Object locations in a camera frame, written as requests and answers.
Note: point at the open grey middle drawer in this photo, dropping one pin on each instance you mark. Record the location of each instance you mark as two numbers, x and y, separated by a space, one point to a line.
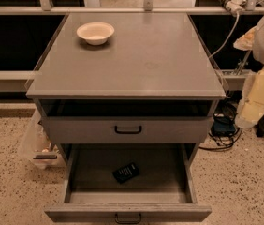
162 192

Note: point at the slanted metal pole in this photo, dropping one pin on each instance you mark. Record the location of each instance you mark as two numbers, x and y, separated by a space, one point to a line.
242 63

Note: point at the blue box with cables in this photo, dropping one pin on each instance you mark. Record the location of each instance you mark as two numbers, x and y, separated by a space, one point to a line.
224 131

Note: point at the white paper bowl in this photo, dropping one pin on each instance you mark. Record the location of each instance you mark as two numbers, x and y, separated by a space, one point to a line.
95 33

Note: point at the grey metal rail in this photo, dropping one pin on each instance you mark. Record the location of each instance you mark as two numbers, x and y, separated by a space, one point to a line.
15 81

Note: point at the grey drawer cabinet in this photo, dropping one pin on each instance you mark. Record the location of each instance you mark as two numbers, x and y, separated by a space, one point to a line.
152 66

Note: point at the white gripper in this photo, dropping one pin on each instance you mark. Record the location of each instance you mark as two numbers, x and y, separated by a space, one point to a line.
252 103

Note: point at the closed grey top drawer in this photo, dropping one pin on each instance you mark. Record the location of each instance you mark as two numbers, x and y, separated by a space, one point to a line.
127 129

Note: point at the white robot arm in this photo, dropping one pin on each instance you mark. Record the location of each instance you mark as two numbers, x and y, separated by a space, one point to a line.
258 47

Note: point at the white power strip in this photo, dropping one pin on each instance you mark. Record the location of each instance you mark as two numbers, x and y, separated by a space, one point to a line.
232 6

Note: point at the clear plastic bag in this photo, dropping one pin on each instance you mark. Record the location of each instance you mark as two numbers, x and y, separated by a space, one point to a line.
36 147

